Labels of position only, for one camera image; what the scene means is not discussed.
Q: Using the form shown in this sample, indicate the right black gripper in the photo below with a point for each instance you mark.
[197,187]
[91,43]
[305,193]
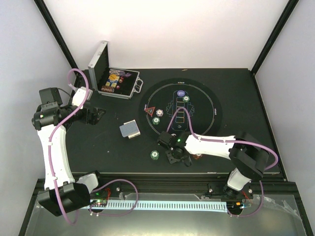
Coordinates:
[172,160]

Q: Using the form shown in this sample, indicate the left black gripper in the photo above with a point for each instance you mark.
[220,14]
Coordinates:
[93,119]

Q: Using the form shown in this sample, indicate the green poker chip stack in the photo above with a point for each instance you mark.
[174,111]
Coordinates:
[154,155]

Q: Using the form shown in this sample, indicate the brown poker chip stack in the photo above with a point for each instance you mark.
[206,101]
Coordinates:
[197,156]

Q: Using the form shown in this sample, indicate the blue white chip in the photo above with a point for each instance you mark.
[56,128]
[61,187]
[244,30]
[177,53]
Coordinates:
[159,112]

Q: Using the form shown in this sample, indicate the blue backed card deck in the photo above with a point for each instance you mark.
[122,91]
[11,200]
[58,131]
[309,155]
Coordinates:
[130,129]

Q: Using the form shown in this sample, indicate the red triangular all-in marker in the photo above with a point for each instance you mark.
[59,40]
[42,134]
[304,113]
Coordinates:
[150,111]

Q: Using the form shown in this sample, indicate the purple small blind button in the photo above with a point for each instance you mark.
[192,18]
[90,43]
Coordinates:
[181,93]

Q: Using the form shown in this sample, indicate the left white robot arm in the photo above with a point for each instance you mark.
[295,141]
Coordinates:
[62,193]

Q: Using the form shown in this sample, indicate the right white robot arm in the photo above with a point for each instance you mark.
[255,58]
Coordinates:
[249,158]

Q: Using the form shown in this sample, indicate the orange black chip roll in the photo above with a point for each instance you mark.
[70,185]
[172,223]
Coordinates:
[108,89]

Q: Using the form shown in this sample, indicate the open aluminium poker case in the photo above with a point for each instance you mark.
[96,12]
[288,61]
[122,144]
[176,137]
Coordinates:
[109,81]

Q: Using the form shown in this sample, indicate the yellow big blind button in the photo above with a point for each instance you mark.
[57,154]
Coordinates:
[113,77]

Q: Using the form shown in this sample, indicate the round black poker mat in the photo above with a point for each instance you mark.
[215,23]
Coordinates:
[202,114]

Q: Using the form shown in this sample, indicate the purple chip roll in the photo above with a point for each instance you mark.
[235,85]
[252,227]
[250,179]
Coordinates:
[117,72]

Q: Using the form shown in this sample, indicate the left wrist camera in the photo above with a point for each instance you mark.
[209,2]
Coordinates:
[50,95]

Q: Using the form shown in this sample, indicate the white slotted cable duct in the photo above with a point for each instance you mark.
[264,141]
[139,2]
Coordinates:
[160,205]

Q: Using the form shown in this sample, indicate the black aluminium rail base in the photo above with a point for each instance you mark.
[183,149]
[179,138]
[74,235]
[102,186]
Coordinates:
[210,186]

